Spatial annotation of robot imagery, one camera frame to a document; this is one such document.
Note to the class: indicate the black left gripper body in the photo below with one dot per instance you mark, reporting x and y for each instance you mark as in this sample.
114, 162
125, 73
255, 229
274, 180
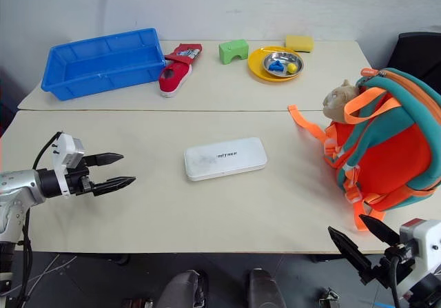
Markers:
77, 181

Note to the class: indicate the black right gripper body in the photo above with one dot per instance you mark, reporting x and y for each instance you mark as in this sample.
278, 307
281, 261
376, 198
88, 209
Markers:
391, 265

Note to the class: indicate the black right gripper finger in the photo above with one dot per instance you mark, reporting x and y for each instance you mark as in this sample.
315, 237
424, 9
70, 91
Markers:
348, 249
380, 228

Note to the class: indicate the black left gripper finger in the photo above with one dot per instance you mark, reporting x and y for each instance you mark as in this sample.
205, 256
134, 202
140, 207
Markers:
115, 183
108, 158

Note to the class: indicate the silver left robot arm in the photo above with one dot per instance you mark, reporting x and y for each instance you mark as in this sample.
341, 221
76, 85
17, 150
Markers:
17, 187

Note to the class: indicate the orange and teal backpack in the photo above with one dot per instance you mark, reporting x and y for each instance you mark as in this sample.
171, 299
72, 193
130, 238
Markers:
389, 156

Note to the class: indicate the white rectangular case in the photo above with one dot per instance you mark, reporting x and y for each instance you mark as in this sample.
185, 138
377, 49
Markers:
225, 158

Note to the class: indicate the blue plastic bin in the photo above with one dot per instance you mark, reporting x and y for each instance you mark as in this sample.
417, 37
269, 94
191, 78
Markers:
103, 65

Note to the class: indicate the red slip-on shoe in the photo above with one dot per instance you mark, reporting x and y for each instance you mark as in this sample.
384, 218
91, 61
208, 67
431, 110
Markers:
174, 77

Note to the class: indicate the dark rounded shape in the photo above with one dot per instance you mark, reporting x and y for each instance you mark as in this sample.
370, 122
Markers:
184, 289

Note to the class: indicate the red snack packet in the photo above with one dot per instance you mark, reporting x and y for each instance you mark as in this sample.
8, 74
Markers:
186, 53

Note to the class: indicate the beige plush toy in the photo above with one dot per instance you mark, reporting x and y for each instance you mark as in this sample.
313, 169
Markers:
337, 102

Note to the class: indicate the green foam arch block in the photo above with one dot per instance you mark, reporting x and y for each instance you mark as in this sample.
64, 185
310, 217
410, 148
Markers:
232, 50

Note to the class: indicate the yellow plate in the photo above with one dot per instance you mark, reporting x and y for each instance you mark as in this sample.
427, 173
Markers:
256, 67

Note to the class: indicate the black chair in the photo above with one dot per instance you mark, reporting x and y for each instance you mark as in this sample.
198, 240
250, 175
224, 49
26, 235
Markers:
417, 53

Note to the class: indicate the small yellow ball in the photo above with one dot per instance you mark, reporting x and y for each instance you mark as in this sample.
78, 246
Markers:
291, 67

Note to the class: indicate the blue toy piece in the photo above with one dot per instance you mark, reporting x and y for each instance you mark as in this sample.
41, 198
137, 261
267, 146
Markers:
276, 66

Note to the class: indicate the silver metal dish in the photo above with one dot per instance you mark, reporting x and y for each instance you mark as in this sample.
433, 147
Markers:
282, 59

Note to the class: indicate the yellow sponge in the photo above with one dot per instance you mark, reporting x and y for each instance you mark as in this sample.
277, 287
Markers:
299, 42

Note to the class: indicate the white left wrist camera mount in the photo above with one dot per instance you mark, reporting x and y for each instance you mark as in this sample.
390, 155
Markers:
67, 151

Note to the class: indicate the small metal bracket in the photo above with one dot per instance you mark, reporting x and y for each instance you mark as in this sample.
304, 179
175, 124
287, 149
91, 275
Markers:
329, 298

